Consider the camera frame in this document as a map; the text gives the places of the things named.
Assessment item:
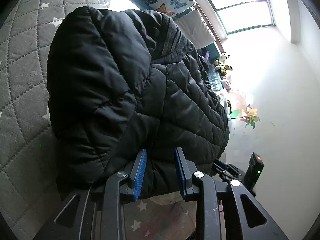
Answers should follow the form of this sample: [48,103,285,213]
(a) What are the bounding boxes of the black puffer jacket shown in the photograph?
[47,7,229,198]

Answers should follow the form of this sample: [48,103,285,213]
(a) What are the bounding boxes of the right gripper black tracker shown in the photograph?
[244,153,264,191]

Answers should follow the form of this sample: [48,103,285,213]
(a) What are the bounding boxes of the colourful paper pinwheel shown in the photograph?
[230,105,261,129]

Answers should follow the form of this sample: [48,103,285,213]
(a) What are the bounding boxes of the pink plush pig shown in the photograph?
[221,79,232,91]

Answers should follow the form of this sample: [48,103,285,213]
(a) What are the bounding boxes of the stuffed toy animals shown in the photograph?
[214,53,233,76]

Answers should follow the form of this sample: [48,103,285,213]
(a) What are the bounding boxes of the grey star quilted mattress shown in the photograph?
[0,0,198,240]

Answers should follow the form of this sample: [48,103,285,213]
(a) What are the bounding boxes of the purple plush toy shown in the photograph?
[202,50,210,61]

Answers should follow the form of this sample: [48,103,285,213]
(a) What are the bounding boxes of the plain white pillow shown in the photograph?
[174,9,216,49]

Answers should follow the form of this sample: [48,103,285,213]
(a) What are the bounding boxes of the green framed window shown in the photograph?
[208,0,274,35]

